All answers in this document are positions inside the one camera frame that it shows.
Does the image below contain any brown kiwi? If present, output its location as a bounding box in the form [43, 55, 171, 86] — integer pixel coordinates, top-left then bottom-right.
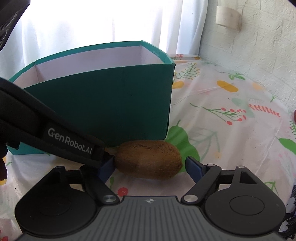
[105, 140, 183, 180]

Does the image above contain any purple patterned bedding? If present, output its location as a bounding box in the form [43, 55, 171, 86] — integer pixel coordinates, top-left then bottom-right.
[279, 186, 296, 240]

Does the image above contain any white curtain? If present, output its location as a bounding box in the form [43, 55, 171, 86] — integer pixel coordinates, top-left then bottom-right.
[1, 1, 208, 79]

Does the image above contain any white wall fixture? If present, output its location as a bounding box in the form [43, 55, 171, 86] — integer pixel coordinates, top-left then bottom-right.
[215, 6, 243, 32]

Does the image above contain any left hand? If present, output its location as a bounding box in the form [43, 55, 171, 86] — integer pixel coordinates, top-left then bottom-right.
[0, 144, 8, 185]

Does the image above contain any floral plastic tablecloth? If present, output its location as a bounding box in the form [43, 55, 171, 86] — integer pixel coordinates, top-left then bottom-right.
[1, 55, 295, 240]

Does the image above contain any teal cardboard box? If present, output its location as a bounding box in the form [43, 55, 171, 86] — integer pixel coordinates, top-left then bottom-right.
[10, 41, 175, 147]

